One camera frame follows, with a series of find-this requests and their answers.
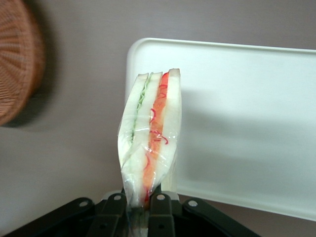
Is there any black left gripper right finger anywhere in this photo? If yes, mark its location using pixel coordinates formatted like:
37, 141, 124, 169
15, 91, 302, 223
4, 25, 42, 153
147, 190, 263, 237

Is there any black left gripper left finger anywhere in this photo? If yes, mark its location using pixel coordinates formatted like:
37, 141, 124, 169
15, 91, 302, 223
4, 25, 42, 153
3, 189, 129, 237

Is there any round brown wicker basket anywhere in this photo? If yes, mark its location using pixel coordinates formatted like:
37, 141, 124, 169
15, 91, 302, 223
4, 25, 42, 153
0, 0, 47, 127

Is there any triangle sandwich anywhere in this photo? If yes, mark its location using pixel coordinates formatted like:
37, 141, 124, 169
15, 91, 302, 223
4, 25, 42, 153
116, 67, 184, 237

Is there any cream rectangular plastic tray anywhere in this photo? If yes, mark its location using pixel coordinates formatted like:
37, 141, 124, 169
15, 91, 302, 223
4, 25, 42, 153
124, 37, 316, 222

